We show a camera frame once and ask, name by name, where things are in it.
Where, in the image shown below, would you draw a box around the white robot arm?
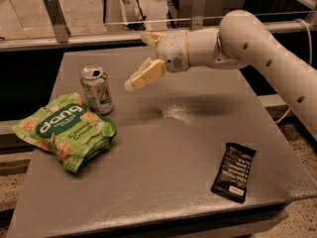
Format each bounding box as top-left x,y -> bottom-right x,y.
125,10 -> 317,138

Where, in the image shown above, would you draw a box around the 7up soda can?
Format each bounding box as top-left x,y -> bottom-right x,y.
80,64 -> 114,115

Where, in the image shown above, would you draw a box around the metal guard rail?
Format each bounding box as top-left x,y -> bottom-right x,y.
0,21 -> 306,52

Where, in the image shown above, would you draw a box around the black snack bar wrapper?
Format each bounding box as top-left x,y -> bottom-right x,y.
211,143 -> 257,203

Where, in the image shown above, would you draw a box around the left metal rail bracket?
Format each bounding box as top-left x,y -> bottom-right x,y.
43,0 -> 71,43

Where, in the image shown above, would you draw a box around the right metal rail bracket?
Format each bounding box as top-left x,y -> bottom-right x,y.
191,0 -> 206,30

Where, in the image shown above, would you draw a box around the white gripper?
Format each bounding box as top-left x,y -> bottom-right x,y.
125,32 -> 189,91

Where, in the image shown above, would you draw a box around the green rice chip bag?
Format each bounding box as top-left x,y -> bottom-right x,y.
12,92 -> 117,174

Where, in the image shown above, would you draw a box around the metal rail bracket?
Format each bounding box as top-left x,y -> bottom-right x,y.
43,0 -> 71,43
191,0 -> 206,30

